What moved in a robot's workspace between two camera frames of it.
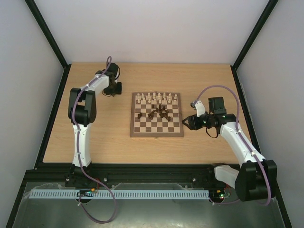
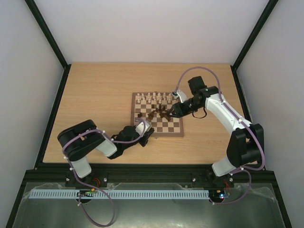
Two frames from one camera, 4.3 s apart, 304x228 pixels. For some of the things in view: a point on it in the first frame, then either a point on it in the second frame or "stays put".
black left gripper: x=118 y=91 -> x=146 y=135
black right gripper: x=192 y=122 -> x=180 y=109
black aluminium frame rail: x=79 y=178 stays put
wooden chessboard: x=156 y=114 stays put
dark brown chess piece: x=151 y=115 stays put
